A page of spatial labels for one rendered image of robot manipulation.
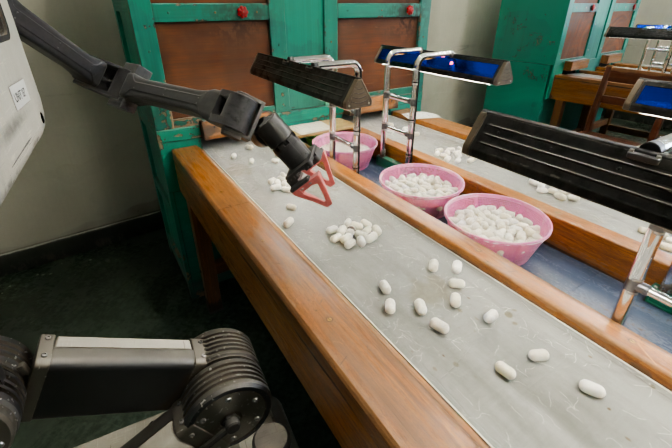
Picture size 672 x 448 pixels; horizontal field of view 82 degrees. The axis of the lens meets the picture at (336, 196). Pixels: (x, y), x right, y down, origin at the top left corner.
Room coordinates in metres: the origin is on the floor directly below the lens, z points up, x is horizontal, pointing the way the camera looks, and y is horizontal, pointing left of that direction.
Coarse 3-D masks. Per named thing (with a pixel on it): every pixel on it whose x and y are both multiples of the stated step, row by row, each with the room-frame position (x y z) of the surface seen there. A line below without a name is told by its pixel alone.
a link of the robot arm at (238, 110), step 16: (128, 64) 0.94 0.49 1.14; (128, 80) 0.89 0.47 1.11; (144, 80) 0.87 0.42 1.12; (128, 96) 0.87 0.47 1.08; (144, 96) 0.84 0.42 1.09; (160, 96) 0.81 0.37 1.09; (176, 96) 0.79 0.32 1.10; (192, 96) 0.77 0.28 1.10; (208, 96) 0.75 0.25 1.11; (224, 96) 0.73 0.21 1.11; (240, 96) 0.71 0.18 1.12; (128, 112) 0.91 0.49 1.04; (192, 112) 0.76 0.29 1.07; (208, 112) 0.72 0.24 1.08; (224, 112) 0.70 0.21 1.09; (240, 112) 0.70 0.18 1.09; (240, 128) 0.69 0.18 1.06
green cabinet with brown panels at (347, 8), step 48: (144, 0) 1.42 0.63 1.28; (192, 0) 1.51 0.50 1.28; (240, 0) 1.61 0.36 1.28; (288, 0) 1.71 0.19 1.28; (336, 0) 1.82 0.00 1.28; (384, 0) 1.98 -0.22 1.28; (144, 48) 1.40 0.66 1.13; (192, 48) 1.50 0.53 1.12; (240, 48) 1.60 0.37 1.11; (288, 48) 1.71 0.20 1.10; (336, 48) 1.82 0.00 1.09; (288, 96) 1.69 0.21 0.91
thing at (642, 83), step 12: (636, 84) 0.93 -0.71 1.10; (648, 84) 0.91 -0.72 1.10; (660, 84) 0.89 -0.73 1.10; (636, 96) 0.91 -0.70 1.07; (648, 96) 0.89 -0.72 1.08; (660, 96) 0.87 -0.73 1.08; (624, 108) 0.91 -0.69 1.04; (636, 108) 0.89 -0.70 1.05; (648, 108) 0.87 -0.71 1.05; (660, 108) 0.85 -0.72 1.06
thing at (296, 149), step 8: (296, 136) 0.73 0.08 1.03; (280, 144) 0.72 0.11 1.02; (288, 144) 0.71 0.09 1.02; (296, 144) 0.72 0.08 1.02; (304, 144) 0.74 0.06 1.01; (280, 152) 0.71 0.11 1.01; (288, 152) 0.71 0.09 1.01; (296, 152) 0.71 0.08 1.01; (304, 152) 0.72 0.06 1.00; (312, 152) 0.73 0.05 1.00; (288, 160) 0.71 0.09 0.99; (296, 160) 0.71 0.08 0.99; (304, 160) 0.71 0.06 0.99; (312, 160) 0.71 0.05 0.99; (296, 168) 0.70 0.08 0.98; (304, 168) 0.68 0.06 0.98; (288, 176) 0.68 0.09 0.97
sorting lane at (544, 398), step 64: (256, 192) 1.08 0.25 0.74; (320, 192) 1.08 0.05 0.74; (320, 256) 0.74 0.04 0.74; (384, 256) 0.74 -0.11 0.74; (448, 256) 0.74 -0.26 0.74; (384, 320) 0.54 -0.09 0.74; (448, 320) 0.54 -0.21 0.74; (512, 320) 0.54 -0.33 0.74; (448, 384) 0.40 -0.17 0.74; (512, 384) 0.40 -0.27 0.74; (576, 384) 0.40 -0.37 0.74; (640, 384) 0.40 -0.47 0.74
